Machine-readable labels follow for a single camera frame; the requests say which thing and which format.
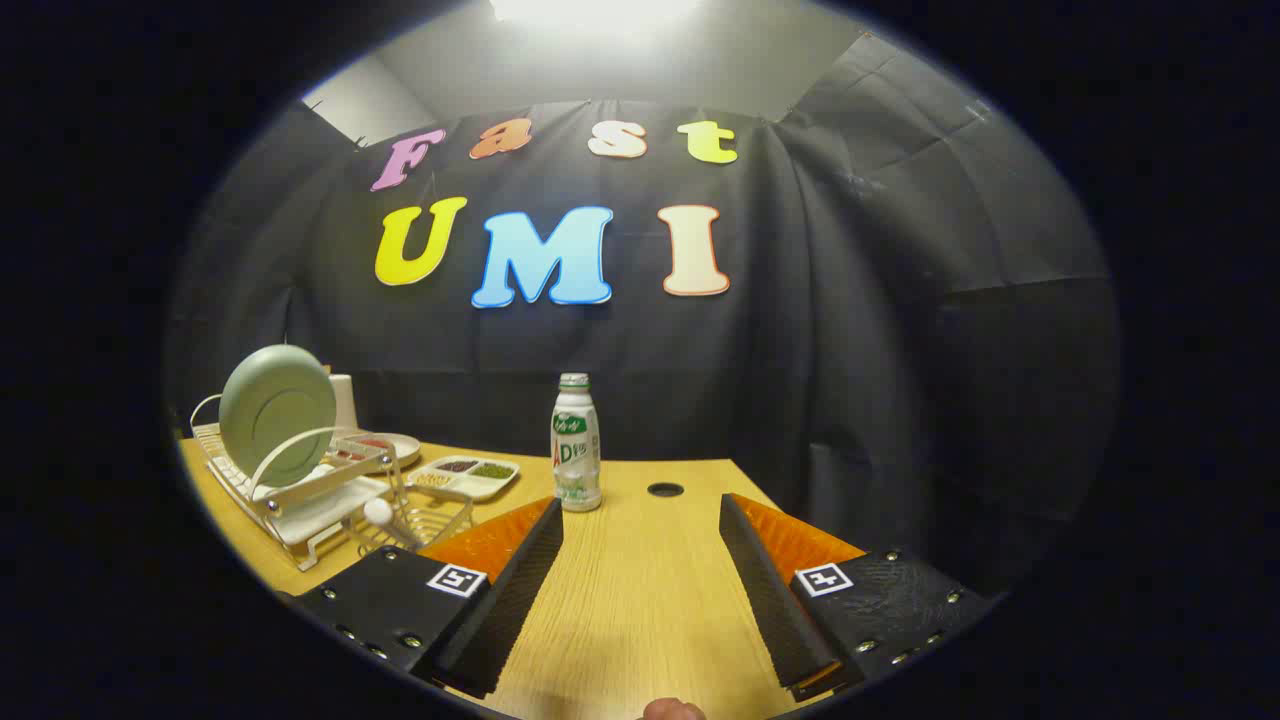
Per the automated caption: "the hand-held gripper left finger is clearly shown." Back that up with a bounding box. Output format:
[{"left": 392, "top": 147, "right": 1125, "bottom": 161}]
[{"left": 288, "top": 496, "right": 565, "bottom": 701}]

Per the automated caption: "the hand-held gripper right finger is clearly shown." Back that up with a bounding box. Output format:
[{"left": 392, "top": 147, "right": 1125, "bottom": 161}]
[{"left": 718, "top": 492, "right": 1001, "bottom": 703}]

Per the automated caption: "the small wire basket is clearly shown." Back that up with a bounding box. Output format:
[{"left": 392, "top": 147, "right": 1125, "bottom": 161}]
[{"left": 350, "top": 478, "right": 477, "bottom": 557}]

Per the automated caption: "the blue checked handle spoon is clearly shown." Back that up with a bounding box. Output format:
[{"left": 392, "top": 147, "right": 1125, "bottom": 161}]
[{"left": 362, "top": 498, "right": 423, "bottom": 549}]

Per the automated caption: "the white wire dish rack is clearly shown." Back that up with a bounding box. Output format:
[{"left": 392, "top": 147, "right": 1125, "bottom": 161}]
[{"left": 190, "top": 393, "right": 411, "bottom": 573}]

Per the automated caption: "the pale green plate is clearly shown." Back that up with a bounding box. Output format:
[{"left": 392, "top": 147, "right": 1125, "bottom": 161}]
[{"left": 218, "top": 344, "right": 339, "bottom": 489}]

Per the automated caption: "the beige round plate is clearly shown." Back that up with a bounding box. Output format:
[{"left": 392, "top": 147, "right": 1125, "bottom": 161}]
[{"left": 335, "top": 432, "right": 423, "bottom": 469}]

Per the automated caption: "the white divided tray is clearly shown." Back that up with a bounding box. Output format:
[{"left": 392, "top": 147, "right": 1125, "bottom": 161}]
[{"left": 407, "top": 456, "right": 521, "bottom": 503}]

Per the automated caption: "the white drink bottle green cap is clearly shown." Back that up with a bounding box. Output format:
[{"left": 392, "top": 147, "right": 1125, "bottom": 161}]
[{"left": 551, "top": 373, "right": 603, "bottom": 513}]

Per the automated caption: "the white toaster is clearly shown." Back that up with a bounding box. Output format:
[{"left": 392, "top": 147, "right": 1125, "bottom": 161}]
[{"left": 328, "top": 374, "right": 361, "bottom": 433}]

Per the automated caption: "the black backdrop cloth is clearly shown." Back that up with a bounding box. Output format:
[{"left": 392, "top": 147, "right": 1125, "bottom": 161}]
[{"left": 165, "top": 30, "right": 1121, "bottom": 601}]

